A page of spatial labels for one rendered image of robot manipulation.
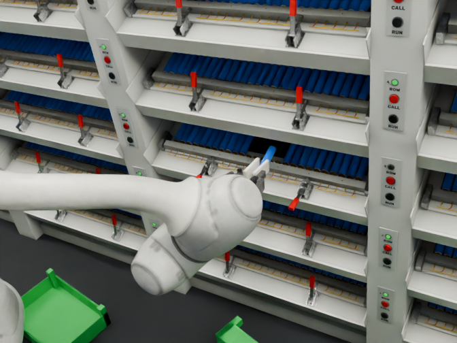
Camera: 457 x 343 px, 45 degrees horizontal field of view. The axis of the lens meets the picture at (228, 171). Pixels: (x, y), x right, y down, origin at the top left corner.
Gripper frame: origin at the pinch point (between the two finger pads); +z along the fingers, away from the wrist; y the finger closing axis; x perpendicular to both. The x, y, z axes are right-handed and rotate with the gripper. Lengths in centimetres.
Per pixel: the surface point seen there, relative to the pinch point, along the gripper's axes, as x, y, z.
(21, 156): 24, 101, 12
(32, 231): 56, 106, 10
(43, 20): -30, 60, 1
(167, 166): 8.4, 30.4, 5.4
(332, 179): 3.7, -14.9, 9.0
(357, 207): 8.0, -22.0, 6.3
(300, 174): 3.9, -7.1, 8.5
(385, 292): 31.0, -29.7, 7.1
